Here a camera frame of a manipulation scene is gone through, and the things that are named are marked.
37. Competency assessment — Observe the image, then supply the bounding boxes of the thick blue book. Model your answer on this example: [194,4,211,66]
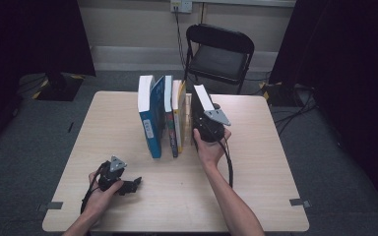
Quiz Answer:
[137,75,166,159]

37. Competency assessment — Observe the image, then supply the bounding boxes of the white wall socket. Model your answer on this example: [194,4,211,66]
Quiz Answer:
[169,0,194,15]

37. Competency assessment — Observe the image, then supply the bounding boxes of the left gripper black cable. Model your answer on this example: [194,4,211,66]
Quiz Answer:
[80,161,108,214]

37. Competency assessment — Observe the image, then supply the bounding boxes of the black curtain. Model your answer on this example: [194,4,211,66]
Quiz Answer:
[0,0,96,156]
[268,0,378,210]

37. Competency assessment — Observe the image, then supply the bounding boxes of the black power cable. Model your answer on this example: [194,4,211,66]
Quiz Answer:
[174,5,189,72]

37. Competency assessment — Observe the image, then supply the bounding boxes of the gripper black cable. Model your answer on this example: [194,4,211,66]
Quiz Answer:
[217,137,235,189]
[80,161,108,214]

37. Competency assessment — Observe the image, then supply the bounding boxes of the red and blue dragon book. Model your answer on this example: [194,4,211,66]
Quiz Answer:
[163,75,180,158]

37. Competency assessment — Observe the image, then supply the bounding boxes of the person's left hand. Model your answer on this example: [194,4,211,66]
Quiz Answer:
[85,171,125,215]

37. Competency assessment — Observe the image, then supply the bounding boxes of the black book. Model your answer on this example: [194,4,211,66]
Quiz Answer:
[190,84,219,152]

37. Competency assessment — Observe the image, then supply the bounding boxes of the clear acrylic book rack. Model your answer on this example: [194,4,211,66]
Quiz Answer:
[183,92,195,148]

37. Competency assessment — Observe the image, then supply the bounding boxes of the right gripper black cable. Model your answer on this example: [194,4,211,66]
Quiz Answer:
[217,137,235,189]

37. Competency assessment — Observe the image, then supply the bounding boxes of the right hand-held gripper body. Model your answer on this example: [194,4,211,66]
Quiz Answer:
[193,108,231,144]

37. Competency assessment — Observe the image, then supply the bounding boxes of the grey tape strip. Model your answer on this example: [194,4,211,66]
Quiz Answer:
[288,198,312,209]
[36,201,64,212]

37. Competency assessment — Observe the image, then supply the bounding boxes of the person's right hand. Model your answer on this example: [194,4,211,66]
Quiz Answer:
[192,128,232,170]

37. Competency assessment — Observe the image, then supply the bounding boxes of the black folding chair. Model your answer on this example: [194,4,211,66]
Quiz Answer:
[182,23,256,95]

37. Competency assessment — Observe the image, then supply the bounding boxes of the black floor cables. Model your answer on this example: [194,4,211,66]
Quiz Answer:
[273,83,319,137]

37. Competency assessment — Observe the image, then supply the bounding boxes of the black stand base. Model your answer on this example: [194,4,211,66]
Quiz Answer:
[261,82,297,107]
[31,72,86,102]

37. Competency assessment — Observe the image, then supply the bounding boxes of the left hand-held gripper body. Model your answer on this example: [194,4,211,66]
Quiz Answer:
[97,155,127,192]

